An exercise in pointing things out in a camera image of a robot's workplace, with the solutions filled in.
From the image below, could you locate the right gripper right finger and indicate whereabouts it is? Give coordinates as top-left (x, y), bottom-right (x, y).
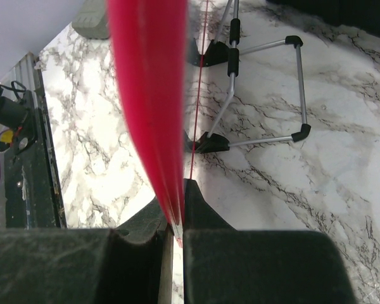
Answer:
top-left (183, 179), bottom-right (356, 303)

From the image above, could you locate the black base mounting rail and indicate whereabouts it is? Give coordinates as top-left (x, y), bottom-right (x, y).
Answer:
top-left (4, 56), bottom-right (67, 229)

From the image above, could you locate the silver wire stand frame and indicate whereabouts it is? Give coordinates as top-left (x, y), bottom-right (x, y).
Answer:
top-left (202, 1), bottom-right (312, 148)

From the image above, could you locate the black whiteboard stand foot right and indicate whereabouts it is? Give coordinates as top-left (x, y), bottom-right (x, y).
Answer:
top-left (184, 132), bottom-right (230, 154)

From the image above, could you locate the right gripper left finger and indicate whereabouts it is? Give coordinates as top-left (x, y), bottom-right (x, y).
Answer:
top-left (0, 200), bottom-right (167, 303)

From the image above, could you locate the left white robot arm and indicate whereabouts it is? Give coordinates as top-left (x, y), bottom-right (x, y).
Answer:
top-left (0, 80), bottom-right (29, 129)

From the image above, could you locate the black whiteboard stand foot left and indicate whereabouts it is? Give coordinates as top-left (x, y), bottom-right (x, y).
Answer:
top-left (186, 39), bottom-right (229, 67)

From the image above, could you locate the grey sponge block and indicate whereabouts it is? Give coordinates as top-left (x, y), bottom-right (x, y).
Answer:
top-left (72, 0), bottom-right (110, 40)

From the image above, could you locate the aluminium extrusion frame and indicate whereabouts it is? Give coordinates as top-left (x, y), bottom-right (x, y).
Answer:
top-left (0, 53), bottom-right (41, 91)

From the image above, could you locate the black whiteboard stand foot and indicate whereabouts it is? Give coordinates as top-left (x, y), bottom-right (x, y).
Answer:
top-left (184, 132), bottom-right (230, 154)
top-left (186, 39), bottom-right (229, 67)

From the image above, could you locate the pink framed whiteboard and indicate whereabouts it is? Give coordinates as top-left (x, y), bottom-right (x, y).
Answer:
top-left (106, 1), bottom-right (205, 245)

